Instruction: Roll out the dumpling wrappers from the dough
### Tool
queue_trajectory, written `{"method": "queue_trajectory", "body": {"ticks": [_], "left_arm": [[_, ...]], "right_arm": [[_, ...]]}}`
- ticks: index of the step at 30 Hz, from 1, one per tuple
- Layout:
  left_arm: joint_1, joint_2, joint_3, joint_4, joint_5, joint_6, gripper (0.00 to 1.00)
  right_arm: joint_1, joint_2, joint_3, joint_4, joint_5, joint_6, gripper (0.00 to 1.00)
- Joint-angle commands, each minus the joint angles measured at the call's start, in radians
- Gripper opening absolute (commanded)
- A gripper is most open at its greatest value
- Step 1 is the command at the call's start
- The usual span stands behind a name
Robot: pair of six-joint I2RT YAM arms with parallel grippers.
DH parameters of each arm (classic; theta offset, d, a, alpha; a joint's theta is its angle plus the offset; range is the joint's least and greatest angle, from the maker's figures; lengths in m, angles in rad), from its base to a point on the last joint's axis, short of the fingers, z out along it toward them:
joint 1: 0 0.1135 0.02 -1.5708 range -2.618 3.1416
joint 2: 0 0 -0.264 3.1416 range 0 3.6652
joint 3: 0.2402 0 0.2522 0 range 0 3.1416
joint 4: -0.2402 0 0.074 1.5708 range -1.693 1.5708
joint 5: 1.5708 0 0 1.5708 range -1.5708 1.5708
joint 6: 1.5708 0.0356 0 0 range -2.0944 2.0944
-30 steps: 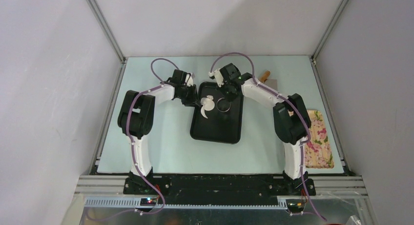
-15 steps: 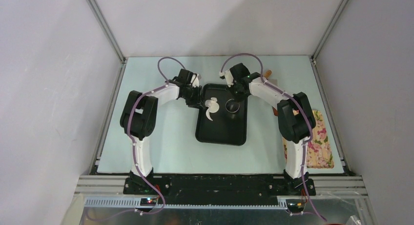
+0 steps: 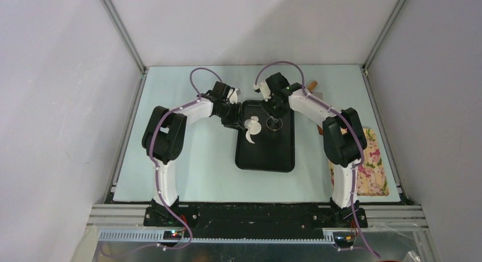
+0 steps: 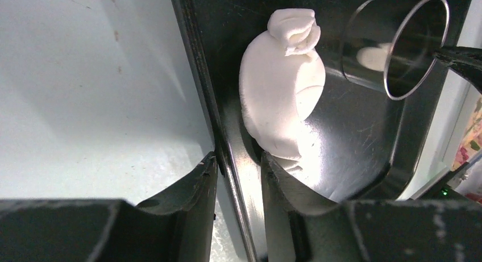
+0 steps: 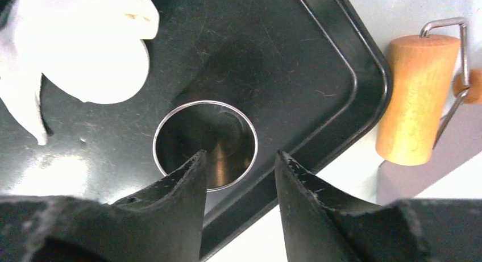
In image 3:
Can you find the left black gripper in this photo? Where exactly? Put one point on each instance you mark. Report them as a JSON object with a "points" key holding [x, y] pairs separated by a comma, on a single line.
{"points": [[236, 121]]}

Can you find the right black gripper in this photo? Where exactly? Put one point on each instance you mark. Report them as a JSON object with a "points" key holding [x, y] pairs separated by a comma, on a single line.
{"points": [[266, 105]]}

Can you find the white dough ball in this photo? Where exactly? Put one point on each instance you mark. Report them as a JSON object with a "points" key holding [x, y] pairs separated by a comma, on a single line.
{"points": [[253, 127]]}

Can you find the small round metal cup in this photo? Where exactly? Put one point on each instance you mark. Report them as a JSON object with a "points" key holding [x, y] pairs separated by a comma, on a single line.
{"points": [[274, 124]]}

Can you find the wooden dough roller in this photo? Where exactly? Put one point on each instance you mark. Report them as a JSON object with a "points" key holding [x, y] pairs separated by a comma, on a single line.
{"points": [[312, 86]]}

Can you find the black baking tray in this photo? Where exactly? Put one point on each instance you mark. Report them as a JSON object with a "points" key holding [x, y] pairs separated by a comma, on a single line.
{"points": [[269, 150]]}

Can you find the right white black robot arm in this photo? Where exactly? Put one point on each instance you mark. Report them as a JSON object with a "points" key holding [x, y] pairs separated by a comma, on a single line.
{"points": [[344, 141]]}

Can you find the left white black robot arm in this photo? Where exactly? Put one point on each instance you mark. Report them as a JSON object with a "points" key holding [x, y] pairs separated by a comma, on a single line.
{"points": [[164, 136]]}

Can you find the floral cloth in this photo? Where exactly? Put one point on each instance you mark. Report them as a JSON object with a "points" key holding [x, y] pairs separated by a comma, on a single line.
{"points": [[371, 177]]}

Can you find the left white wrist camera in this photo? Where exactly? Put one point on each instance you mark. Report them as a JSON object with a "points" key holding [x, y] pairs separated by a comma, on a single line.
{"points": [[233, 96]]}

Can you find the metal spatula with red handle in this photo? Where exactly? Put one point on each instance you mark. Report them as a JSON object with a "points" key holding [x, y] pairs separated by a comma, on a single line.
{"points": [[320, 130]]}

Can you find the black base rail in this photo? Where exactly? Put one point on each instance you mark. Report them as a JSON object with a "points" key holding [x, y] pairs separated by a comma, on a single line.
{"points": [[265, 221]]}

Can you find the aluminium frame with cable duct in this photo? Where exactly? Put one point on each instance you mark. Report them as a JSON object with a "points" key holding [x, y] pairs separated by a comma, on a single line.
{"points": [[394, 232]]}

